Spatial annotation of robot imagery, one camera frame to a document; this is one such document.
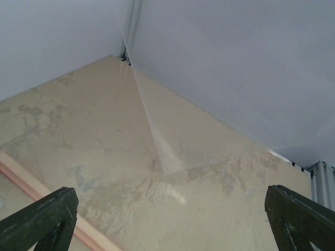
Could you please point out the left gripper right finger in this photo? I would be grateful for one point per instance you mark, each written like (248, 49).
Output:
(297, 222)

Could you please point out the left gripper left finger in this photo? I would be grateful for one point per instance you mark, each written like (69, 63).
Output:
(47, 224)

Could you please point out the pink wooden picture frame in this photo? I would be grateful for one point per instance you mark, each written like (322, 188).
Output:
(84, 231)

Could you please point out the right aluminium corner post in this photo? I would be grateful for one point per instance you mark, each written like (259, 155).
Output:
(321, 179)

